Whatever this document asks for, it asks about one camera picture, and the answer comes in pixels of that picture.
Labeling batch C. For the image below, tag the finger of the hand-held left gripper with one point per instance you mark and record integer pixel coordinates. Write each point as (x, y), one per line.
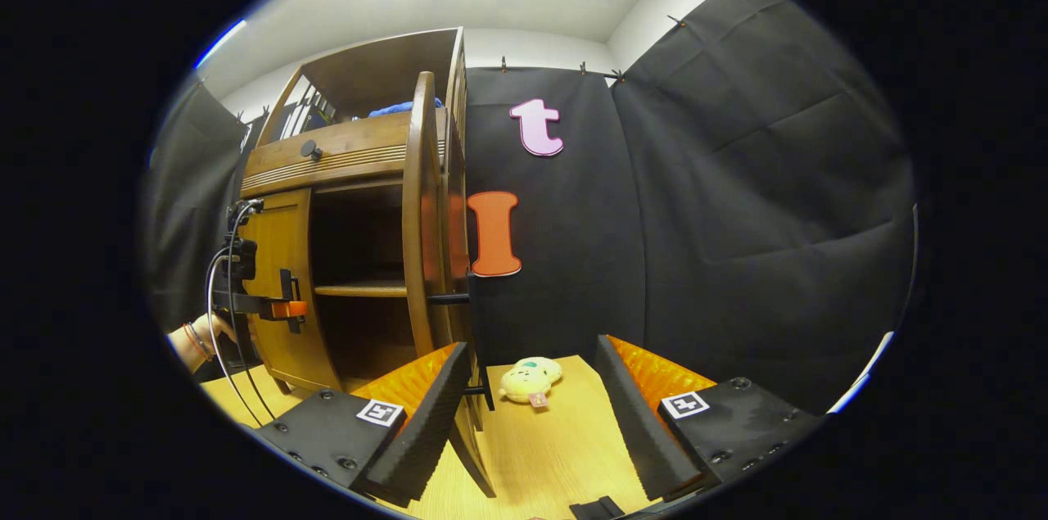
(288, 309)

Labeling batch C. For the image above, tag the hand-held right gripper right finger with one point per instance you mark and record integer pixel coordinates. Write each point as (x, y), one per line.
(639, 422)

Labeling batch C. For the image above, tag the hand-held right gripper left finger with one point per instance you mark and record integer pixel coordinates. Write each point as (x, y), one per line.
(430, 422)

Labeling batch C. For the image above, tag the wooden cabinet door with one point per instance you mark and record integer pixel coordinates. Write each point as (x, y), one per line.
(282, 241)
(419, 217)

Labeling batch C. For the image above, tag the wooden double-door shoe cabinet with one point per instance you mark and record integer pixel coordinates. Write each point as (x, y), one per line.
(377, 70)

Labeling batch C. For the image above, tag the wooden inner cabinet shelf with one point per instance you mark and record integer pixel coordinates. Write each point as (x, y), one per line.
(360, 289)

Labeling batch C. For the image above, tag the wooden cabinet drawer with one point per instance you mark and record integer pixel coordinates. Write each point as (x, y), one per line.
(352, 147)

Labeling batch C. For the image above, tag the yellow plush toy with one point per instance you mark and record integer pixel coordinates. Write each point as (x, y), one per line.
(528, 381)

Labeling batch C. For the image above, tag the black round drawer knob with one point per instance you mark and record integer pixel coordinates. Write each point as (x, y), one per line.
(311, 149)

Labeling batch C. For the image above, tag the blue folded towel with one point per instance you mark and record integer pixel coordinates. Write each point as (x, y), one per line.
(401, 107)

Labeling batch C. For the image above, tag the black backdrop cloth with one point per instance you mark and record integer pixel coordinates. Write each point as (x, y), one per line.
(737, 217)

